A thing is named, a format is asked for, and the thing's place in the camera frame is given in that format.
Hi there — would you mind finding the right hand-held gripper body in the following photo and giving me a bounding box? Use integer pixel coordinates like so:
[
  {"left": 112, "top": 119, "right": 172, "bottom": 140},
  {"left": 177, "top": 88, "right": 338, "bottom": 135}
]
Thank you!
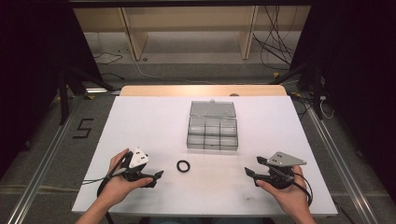
[{"left": 264, "top": 151, "right": 307, "bottom": 190}]

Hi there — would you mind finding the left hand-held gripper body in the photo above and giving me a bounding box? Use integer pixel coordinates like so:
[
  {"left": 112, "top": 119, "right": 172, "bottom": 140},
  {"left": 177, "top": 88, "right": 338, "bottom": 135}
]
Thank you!
[{"left": 120, "top": 147, "right": 157, "bottom": 183}]

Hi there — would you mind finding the black hair tie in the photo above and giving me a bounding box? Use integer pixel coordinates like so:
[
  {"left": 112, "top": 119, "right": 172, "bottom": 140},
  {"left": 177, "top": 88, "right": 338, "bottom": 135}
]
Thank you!
[{"left": 176, "top": 159, "right": 191, "bottom": 174}]

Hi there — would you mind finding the clear plastic compartment box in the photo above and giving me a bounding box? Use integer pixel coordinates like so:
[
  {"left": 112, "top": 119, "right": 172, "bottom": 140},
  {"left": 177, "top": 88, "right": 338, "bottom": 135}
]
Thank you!
[{"left": 186, "top": 99, "right": 239, "bottom": 152}]

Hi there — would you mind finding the person's left hand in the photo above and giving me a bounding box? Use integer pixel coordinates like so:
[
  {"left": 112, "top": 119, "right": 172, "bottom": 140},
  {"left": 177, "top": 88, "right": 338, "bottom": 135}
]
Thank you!
[{"left": 97, "top": 148, "right": 154, "bottom": 208}]

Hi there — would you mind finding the person's right hand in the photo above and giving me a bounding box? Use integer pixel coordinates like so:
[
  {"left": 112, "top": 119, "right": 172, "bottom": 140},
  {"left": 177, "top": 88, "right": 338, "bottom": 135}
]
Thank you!
[{"left": 255, "top": 165, "right": 313, "bottom": 219}]

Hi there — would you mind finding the white table board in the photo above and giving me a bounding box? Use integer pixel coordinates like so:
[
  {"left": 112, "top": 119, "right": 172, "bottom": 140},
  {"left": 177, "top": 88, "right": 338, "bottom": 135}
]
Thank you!
[{"left": 71, "top": 95, "right": 339, "bottom": 217}]

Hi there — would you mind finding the wooden table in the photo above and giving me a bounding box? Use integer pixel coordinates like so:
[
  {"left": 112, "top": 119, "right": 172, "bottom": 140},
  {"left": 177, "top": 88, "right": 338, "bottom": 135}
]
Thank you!
[{"left": 120, "top": 84, "right": 288, "bottom": 97}]

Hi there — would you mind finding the short silver metal bar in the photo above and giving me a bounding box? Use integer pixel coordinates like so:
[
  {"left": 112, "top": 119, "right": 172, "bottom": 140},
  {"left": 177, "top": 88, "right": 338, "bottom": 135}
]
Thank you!
[{"left": 85, "top": 87, "right": 121, "bottom": 95}]

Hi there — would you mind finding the black tripod stand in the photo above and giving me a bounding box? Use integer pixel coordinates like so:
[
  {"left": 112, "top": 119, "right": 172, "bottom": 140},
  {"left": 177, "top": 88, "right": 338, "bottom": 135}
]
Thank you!
[
  {"left": 269, "top": 59, "right": 326, "bottom": 120},
  {"left": 49, "top": 60, "right": 115, "bottom": 126}
]

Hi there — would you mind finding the black curtain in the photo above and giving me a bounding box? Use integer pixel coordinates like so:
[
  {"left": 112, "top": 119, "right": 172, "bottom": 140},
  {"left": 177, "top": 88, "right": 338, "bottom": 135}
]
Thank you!
[
  {"left": 289, "top": 0, "right": 396, "bottom": 203},
  {"left": 0, "top": 0, "right": 104, "bottom": 180}
]

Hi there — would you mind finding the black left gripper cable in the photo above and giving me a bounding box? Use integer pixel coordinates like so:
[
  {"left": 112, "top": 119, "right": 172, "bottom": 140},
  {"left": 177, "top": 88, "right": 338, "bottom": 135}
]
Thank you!
[{"left": 96, "top": 150, "right": 133, "bottom": 224}]

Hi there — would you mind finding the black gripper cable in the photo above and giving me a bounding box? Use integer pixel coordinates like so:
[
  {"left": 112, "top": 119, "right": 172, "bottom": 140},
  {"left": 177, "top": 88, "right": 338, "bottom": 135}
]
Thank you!
[
  {"left": 291, "top": 172, "right": 314, "bottom": 207},
  {"left": 96, "top": 150, "right": 133, "bottom": 224}
]

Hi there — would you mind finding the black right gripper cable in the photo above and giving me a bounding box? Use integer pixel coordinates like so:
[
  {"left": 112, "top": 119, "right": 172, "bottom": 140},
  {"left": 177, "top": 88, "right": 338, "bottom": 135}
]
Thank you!
[{"left": 291, "top": 172, "right": 314, "bottom": 207}]

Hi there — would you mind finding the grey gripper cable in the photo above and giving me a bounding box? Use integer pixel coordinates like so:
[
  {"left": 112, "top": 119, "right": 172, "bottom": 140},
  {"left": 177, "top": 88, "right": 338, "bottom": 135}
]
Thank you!
[{"left": 81, "top": 167, "right": 128, "bottom": 186}]

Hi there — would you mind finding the metal floor rail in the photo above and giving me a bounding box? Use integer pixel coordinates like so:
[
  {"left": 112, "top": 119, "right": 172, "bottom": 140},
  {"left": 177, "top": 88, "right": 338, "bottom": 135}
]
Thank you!
[
  {"left": 303, "top": 99, "right": 379, "bottom": 224},
  {"left": 6, "top": 92, "right": 92, "bottom": 224}
]

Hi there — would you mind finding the white floor cable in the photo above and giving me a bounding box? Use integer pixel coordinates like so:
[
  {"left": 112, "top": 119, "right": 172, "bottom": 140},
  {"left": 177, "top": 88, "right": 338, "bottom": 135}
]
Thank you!
[{"left": 133, "top": 58, "right": 219, "bottom": 86}]

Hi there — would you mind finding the black floor cable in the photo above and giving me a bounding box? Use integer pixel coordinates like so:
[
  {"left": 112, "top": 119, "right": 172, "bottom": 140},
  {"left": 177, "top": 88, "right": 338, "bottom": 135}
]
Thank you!
[{"left": 92, "top": 51, "right": 124, "bottom": 65}]

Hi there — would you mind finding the bundle of black cables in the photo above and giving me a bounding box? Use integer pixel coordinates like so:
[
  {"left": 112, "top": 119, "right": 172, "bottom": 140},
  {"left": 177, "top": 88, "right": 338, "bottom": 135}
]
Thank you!
[{"left": 252, "top": 5, "right": 297, "bottom": 72}]

